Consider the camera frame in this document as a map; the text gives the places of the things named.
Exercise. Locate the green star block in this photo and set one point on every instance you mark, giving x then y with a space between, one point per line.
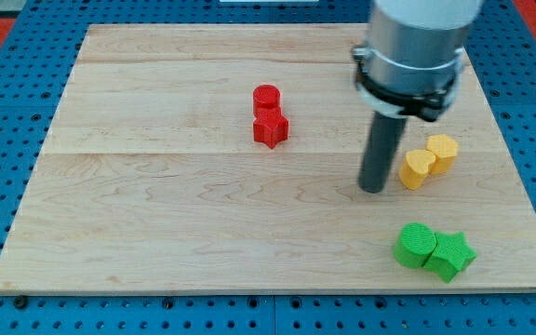
451 255

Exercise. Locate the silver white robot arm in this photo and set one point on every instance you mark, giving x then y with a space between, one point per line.
411 61

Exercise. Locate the red cylinder block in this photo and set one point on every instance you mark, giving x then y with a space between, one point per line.
265 97

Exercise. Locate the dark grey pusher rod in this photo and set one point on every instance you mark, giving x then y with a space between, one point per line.
384 136

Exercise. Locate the yellow heart block rear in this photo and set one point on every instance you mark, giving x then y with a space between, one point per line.
445 150

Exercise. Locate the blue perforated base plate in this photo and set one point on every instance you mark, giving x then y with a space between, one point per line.
39 41

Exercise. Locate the yellow heart block front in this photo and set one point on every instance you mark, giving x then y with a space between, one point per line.
415 168

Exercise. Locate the yellow heart block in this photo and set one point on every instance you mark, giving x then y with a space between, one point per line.
445 150
415 168

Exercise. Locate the red star block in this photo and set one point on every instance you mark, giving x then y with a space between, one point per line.
270 126

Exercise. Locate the green cylinder block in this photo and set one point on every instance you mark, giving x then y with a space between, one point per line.
414 245

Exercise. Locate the light wooden board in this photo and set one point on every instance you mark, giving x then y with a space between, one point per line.
149 181

